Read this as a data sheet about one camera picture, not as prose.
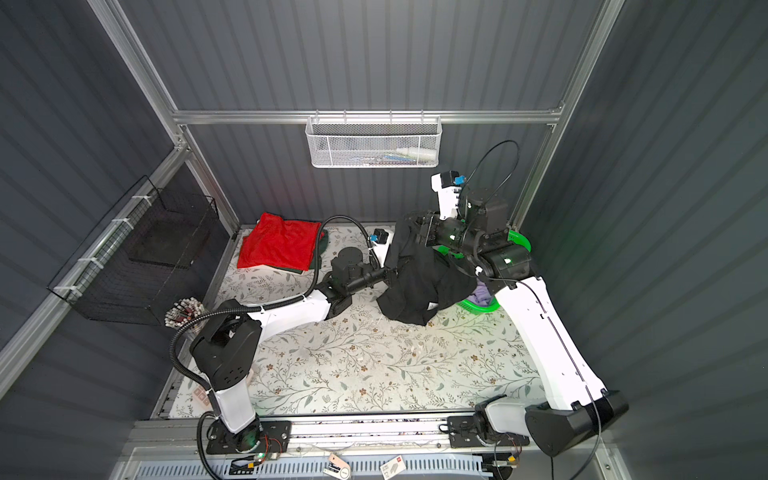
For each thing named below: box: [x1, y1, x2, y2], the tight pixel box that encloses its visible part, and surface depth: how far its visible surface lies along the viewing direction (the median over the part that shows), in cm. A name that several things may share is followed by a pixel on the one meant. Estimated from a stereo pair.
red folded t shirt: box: [238, 213, 321, 271], surface depth 110 cm
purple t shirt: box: [466, 280, 493, 306], surface depth 93 cm
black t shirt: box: [376, 215, 477, 325], surface depth 86 cm
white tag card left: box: [323, 453, 351, 480], surface depth 69 cm
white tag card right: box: [380, 455, 406, 480], surface depth 70 cm
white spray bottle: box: [395, 148, 437, 161], surface depth 93 cm
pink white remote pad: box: [192, 384, 214, 410], surface depth 80 cm
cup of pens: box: [164, 296, 204, 327], surface depth 80 cm
